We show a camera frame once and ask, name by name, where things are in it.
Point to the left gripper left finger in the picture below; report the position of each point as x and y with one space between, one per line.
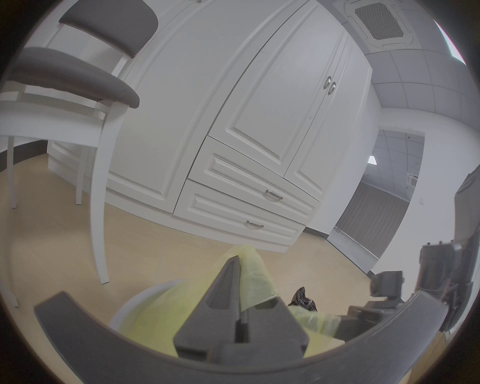
198 330

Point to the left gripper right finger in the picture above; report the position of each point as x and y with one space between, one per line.
277 326

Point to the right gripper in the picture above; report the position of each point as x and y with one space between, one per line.
369 313

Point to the yellow plastic bag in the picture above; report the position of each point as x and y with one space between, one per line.
176 311

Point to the black plastic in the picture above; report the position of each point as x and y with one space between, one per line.
302 300

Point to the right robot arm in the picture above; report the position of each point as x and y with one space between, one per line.
438 270

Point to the white trash bin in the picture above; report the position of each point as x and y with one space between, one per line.
127 307

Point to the grey curtain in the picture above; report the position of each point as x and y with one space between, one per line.
369 221

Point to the white wardrobe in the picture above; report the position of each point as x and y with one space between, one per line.
232 93

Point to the white chair dark grey seat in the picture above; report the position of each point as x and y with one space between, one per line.
67 75

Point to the white ceiling air vent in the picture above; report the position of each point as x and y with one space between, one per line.
378 20

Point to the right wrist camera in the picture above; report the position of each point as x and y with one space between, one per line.
388 283

